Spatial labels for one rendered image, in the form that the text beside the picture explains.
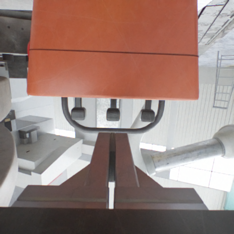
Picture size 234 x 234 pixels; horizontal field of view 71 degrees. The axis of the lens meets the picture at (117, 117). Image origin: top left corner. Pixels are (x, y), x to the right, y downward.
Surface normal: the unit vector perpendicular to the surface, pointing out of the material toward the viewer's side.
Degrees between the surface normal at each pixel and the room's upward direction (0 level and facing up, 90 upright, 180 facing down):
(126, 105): 90
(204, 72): 90
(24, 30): 90
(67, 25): 97
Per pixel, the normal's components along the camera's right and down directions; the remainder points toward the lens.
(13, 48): 0.40, 0.24
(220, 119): -0.32, 0.22
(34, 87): -0.14, 0.11
